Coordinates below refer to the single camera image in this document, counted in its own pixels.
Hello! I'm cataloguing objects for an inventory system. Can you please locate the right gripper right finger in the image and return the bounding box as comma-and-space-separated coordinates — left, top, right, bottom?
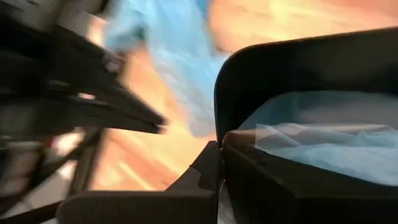
224, 130, 336, 224

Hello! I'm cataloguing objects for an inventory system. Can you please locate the black trash bin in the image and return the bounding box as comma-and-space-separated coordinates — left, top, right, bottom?
213, 27, 398, 147

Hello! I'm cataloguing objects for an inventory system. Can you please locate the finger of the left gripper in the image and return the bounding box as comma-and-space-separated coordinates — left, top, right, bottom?
74, 104, 161, 134
93, 72, 167, 126

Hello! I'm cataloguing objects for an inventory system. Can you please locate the blue spare trash bag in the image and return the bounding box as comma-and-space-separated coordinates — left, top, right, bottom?
104, 0, 233, 138

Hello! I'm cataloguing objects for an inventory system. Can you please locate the blue bin liner bag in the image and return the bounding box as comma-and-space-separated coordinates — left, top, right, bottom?
238, 90, 398, 187

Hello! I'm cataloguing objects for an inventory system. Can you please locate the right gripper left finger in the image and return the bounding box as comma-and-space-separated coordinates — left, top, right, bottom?
166, 141, 221, 191

